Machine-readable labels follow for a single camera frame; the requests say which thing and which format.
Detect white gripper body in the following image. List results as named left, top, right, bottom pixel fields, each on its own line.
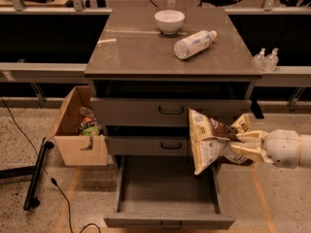
left=263, top=129, right=298, bottom=169

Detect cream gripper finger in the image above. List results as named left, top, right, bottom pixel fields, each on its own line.
left=237, top=130, right=267, bottom=143
left=230, top=143, right=274, bottom=164

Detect brown chip bag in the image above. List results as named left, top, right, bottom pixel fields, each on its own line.
left=189, top=109, right=253, bottom=176

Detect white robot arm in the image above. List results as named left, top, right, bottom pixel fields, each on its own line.
left=230, top=129, right=311, bottom=169

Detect bottom grey drawer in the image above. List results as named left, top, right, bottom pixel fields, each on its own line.
left=104, top=155, right=234, bottom=230

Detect grey drawer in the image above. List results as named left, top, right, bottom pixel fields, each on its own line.
left=104, top=155, right=234, bottom=230
left=90, top=97, right=251, bottom=127
left=108, top=136, right=192, bottom=156

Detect grey drawer cabinet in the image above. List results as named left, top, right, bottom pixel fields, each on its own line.
left=84, top=7, right=262, bottom=167

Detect middle grey drawer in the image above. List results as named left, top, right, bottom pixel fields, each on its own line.
left=108, top=136, right=192, bottom=156

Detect top grey drawer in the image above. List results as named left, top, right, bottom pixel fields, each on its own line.
left=90, top=97, right=251, bottom=127

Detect left sanitizer pump bottle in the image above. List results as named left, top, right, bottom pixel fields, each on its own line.
left=254, top=48, right=265, bottom=68

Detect sanitizer pump bottle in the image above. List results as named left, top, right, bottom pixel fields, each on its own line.
left=262, top=48, right=279, bottom=72
left=254, top=48, right=265, bottom=68

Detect right sanitizer pump bottle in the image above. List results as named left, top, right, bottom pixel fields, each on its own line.
left=262, top=48, right=279, bottom=72

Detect clear plastic bottle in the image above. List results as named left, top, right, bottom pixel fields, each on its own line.
left=174, top=30, right=218, bottom=60

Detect white ceramic bowl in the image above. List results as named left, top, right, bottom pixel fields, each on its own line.
left=155, top=10, right=185, bottom=34

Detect snack items in box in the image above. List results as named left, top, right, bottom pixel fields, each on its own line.
left=79, top=107, right=100, bottom=137

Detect cardboard box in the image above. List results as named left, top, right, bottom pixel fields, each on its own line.
left=47, top=86, right=108, bottom=166

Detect black stand leg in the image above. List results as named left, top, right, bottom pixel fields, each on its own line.
left=23, top=140, right=54, bottom=211

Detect black floor cable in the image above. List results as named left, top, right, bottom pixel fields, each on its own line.
left=0, top=95, right=102, bottom=233

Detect grey metal ledge rail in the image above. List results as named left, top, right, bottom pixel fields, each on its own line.
left=0, top=62, right=311, bottom=87

